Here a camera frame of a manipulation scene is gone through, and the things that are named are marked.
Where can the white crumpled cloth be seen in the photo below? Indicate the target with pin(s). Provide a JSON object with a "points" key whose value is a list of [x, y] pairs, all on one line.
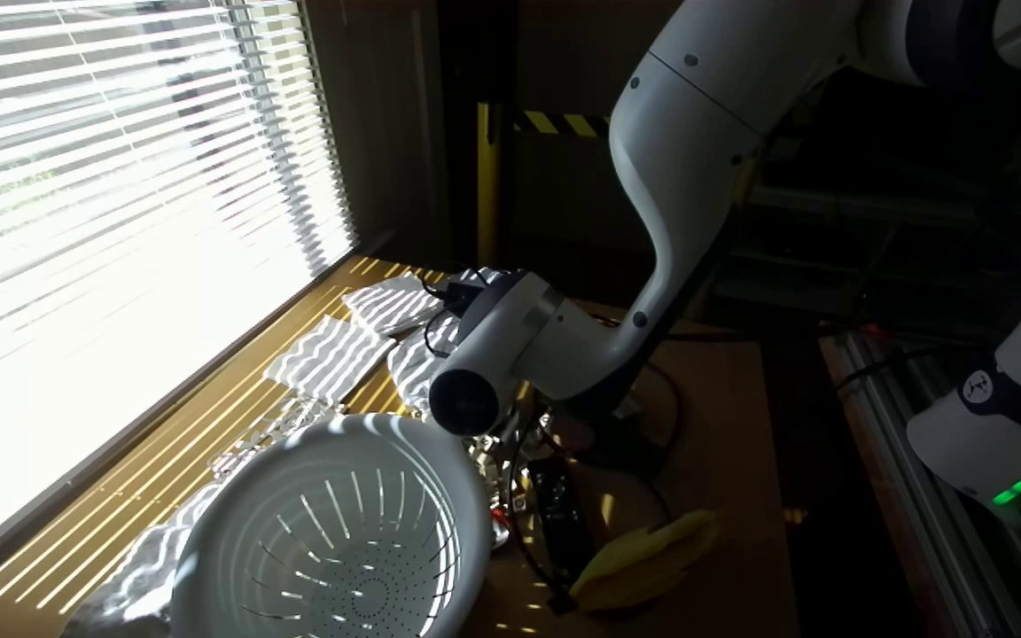
{"points": [[149, 561]]}

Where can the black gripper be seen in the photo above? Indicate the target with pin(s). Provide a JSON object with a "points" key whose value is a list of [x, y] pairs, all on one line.
{"points": [[458, 310]]}

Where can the large white window blind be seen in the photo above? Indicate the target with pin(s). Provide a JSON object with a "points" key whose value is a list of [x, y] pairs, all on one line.
{"points": [[123, 212]]}

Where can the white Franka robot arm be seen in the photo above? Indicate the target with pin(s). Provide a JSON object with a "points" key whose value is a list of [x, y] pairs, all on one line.
{"points": [[675, 143]]}

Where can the small white letter block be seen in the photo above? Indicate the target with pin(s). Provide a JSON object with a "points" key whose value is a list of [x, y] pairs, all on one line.
{"points": [[485, 446], [513, 479]]}

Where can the black remote control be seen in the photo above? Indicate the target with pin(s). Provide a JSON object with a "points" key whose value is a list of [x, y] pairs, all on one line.
{"points": [[557, 520]]}

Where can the white green device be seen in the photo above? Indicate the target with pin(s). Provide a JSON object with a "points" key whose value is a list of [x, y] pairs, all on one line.
{"points": [[922, 520]]}

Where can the white folded cloth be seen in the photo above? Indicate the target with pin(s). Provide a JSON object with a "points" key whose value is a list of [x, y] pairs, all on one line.
{"points": [[409, 377], [387, 303], [499, 281], [329, 356]]}

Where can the yellow black striped bar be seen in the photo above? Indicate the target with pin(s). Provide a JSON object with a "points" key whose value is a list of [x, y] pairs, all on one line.
{"points": [[557, 123]]}

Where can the yellow banana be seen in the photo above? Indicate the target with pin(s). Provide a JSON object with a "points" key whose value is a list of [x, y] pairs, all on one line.
{"points": [[647, 561]]}

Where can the upright yellow post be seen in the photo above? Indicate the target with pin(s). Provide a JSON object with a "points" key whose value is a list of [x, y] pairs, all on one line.
{"points": [[487, 179]]}

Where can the white plastic colander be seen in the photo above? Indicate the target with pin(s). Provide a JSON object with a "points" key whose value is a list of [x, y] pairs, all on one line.
{"points": [[336, 533]]}

